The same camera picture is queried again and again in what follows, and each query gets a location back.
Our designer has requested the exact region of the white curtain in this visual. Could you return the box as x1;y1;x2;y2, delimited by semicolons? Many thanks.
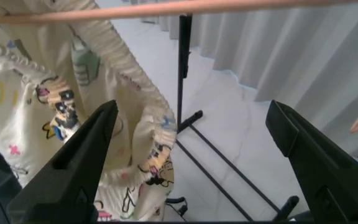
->
129;0;358;177

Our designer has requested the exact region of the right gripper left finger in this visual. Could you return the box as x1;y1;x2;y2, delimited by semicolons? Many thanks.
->
6;99;119;223

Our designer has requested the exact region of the black clothes rack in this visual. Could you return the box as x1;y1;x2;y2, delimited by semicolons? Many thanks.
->
175;14;300;222

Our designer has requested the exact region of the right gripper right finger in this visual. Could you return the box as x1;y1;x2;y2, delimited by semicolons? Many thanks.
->
265;99;358;223

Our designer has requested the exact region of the cream printed garment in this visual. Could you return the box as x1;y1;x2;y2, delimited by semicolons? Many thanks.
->
0;0;177;222

